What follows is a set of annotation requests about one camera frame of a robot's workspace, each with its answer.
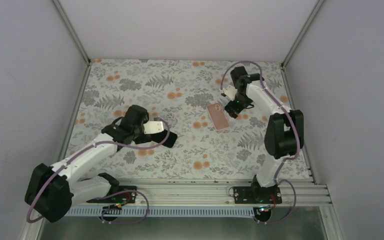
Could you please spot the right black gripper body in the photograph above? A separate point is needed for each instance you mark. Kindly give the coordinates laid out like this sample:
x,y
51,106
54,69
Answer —
x,y
243,102

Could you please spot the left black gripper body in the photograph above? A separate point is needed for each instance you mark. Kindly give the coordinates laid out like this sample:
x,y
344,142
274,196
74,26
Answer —
x,y
136,133

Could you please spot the pink phone case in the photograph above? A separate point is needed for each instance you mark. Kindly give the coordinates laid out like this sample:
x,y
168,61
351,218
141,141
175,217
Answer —
x,y
217,116

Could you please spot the black phone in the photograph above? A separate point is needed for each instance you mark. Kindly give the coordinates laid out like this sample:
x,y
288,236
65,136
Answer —
x,y
169,142

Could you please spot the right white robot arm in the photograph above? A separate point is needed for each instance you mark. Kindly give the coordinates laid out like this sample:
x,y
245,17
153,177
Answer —
x,y
284,135

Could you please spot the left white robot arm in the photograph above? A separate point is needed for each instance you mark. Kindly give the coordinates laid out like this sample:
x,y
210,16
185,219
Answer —
x,y
53,189

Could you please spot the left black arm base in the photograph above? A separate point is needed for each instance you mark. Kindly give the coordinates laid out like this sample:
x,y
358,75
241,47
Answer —
x,y
121,198

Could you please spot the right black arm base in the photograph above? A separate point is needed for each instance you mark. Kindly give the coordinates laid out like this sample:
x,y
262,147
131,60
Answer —
x,y
257,195

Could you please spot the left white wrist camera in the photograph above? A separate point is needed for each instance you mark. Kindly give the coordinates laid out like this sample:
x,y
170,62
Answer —
x,y
153,127

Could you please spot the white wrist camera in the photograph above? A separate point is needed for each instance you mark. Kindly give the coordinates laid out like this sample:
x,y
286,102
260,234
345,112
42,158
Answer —
x,y
153,127
229,92

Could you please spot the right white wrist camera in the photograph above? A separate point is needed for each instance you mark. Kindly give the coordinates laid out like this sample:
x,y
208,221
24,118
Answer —
x,y
229,92

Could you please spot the aluminium mounting rail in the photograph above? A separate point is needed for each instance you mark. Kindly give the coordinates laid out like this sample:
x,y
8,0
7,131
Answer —
x,y
219,193

